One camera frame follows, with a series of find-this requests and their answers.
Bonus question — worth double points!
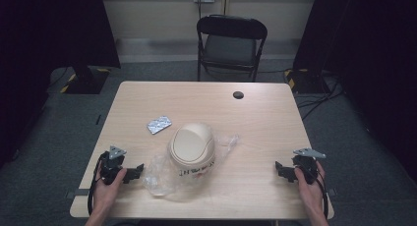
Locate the person's right hand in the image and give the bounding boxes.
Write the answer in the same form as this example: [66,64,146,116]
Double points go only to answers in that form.
[293,160,327,217]

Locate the clear plastic bag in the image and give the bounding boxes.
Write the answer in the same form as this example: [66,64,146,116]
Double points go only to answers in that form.
[142,133,241,198]

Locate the black curtain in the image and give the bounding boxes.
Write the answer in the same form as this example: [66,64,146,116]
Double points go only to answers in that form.
[0,0,122,170]
[292,0,417,185]

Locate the black stand base striped tape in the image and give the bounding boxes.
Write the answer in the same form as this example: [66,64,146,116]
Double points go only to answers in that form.
[59,65,111,95]
[283,68,327,95]

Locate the black folding chair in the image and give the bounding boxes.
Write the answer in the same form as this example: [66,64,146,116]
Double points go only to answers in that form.
[196,14,268,84]

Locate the silver blister pack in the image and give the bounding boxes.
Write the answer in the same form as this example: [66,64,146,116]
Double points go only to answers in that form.
[146,115,173,136]

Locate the left hand-held gripper black cable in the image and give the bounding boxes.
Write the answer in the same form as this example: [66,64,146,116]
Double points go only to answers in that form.
[87,152,106,217]

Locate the person's left hand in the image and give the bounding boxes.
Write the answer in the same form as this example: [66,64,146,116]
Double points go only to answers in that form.
[92,166,128,215]

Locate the black floor cables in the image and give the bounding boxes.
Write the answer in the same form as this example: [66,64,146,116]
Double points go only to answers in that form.
[295,73,344,121]

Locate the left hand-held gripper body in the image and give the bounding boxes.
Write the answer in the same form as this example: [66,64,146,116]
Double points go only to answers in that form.
[97,145,133,187]

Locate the hand-held gripper black cable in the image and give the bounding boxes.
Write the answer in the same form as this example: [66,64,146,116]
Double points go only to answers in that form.
[87,152,106,217]
[314,170,330,220]

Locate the right hand-held gripper black cable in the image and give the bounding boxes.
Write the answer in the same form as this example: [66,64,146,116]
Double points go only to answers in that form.
[314,170,330,220]

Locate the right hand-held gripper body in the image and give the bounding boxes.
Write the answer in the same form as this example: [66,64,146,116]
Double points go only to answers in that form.
[290,147,328,185]

